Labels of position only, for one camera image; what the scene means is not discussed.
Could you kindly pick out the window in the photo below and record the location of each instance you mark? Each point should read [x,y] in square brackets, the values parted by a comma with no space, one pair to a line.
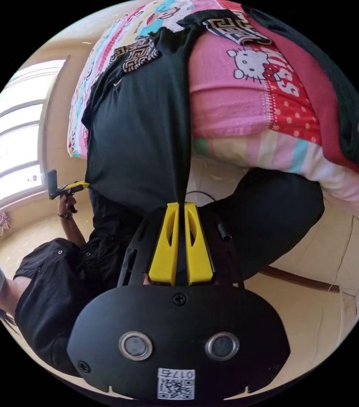
[10,136]

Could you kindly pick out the person's left hand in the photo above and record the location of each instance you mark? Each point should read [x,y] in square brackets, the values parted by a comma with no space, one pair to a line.
[65,205]

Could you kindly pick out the pile of clothes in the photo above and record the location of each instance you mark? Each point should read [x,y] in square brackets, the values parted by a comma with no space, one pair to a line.
[335,105]

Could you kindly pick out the black long sleeve patterned cuffs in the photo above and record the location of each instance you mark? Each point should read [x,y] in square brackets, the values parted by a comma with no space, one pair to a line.
[135,127]

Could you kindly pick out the person's left forearm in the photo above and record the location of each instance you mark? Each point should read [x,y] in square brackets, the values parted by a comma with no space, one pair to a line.
[73,230]

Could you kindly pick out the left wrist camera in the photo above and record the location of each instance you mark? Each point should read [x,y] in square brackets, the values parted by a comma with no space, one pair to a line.
[52,179]

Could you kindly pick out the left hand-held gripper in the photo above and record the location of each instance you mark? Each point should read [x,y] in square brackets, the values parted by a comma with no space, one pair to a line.
[59,192]

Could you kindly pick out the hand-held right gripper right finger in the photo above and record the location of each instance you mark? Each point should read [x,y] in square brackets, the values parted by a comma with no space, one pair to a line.
[201,264]

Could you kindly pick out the person's body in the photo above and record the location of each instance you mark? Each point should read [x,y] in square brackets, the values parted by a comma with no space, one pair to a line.
[52,292]

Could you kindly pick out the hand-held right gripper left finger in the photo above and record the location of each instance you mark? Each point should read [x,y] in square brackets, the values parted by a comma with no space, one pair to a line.
[163,260]

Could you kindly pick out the bed with cartoon printed sheet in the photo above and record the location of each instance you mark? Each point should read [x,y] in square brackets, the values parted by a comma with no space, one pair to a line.
[230,105]

